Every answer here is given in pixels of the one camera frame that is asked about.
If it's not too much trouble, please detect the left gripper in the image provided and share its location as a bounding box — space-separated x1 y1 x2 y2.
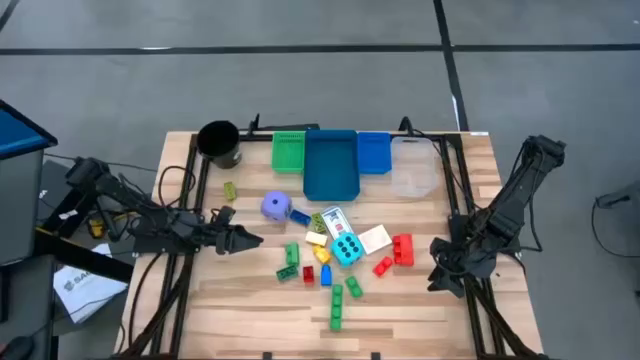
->
199 219 265 256

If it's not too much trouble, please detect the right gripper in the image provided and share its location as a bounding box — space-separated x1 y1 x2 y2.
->
427 234 484 300

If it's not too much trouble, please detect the purple foam die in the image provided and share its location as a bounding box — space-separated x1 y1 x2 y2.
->
260 190 294 223

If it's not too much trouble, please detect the large red brick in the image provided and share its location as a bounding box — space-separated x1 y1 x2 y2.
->
391 233 416 267

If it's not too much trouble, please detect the small red two-stud block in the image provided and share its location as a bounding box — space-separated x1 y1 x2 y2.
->
372 256 395 278

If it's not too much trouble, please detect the turquoise foam die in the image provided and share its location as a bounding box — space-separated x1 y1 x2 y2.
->
329 232 365 268

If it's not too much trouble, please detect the long green four-stud block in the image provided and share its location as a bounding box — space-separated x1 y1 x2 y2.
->
329 283 345 332

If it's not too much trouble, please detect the white blue playing card box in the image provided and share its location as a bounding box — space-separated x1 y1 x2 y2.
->
320 205 355 240

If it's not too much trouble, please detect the green mesh basket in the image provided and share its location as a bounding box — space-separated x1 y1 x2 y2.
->
271 131 306 175

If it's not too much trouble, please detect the black round cup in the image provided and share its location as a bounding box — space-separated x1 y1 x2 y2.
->
196 119 244 170

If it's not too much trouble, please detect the large teal plastic tray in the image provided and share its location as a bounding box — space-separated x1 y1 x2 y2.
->
302 129 361 202

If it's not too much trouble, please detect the clear plastic container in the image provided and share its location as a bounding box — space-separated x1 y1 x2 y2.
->
390 135 441 199

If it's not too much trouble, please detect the yellow black tool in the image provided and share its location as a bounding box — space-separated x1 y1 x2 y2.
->
87 217 109 240

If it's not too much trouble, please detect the small blue plastic bin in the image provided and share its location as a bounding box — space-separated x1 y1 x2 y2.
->
356 131 393 176

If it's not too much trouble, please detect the black desk beam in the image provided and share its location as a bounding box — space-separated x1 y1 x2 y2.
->
33 227 135 284

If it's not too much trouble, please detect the white printed paper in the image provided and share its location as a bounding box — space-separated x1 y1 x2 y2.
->
53 243 129 325

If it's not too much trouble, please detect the grey chair leg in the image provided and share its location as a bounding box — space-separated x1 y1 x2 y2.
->
594 179 640 211

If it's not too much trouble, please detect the black equipment case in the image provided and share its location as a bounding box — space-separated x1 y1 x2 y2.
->
37 159 106 239

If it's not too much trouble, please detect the dark side desk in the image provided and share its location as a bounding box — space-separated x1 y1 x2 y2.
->
0 252 60 360

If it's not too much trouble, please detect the grey monitor blue screen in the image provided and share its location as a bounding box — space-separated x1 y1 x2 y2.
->
0 98 59 266

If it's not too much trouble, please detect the black computer mouse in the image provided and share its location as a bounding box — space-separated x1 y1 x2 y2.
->
0 335 35 360

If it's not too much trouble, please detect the black aluminium table frame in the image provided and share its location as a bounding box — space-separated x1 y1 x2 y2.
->
112 130 551 360

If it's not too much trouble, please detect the black camera bracket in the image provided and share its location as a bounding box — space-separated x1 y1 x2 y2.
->
246 113 321 139

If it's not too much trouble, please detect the black floor cable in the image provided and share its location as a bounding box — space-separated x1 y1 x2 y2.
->
591 197 640 260

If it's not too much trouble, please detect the black cable bracket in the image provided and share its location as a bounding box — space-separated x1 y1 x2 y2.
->
398 116 426 137

